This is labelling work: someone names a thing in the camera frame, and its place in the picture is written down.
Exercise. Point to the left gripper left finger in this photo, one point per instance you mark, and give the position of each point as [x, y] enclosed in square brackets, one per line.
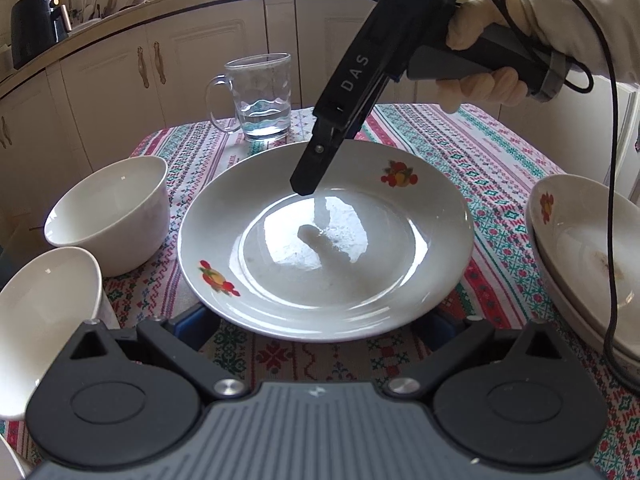
[175, 345]

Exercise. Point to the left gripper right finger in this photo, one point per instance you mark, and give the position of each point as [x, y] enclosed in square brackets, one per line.
[455, 343]

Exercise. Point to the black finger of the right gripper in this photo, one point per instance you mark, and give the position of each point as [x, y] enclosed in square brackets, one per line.
[320, 150]

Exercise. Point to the white fruit-print plate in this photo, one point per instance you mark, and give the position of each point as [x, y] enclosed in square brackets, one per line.
[383, 239]

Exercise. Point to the white ceramic bowl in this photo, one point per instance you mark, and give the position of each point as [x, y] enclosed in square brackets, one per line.
[120, 214]
[41, 307]

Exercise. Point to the white sleeved right forearm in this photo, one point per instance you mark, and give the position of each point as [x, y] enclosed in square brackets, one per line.
[566, 26]

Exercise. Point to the stacked white fruit plates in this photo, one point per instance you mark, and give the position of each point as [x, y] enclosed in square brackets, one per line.
[569, 215]

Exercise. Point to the cream kitchen cabinets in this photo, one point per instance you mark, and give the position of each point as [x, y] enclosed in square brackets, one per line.
[89, 101]

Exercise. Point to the right gloved hand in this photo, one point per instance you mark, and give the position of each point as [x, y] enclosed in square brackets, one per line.
[501, 86]

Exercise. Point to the clear glass mug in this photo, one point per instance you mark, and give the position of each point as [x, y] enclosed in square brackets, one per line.
[260, 86]

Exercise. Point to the patterned embroidered tablecloth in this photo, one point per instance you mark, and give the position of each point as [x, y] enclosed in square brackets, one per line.
[494, 170]

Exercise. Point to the black air fryer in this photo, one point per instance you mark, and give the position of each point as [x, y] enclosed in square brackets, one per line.
[37, 26]

